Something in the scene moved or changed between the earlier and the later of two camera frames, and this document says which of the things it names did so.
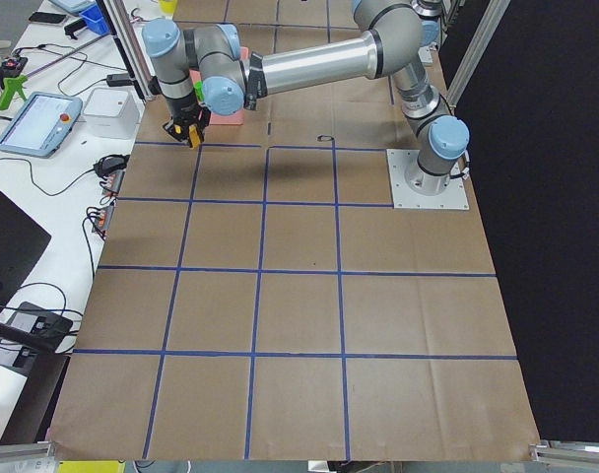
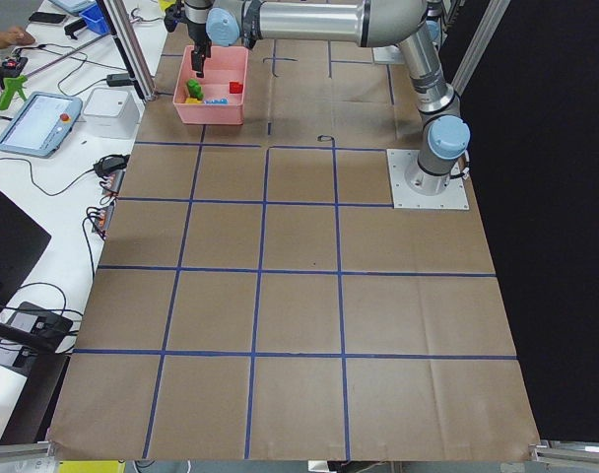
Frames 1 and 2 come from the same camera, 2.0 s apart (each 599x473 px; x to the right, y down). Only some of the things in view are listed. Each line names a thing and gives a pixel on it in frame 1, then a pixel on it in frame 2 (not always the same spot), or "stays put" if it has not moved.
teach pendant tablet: (41, 125) stays put
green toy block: (199, 92) stays put
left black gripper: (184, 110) → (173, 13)
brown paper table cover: (256, 299) stays put
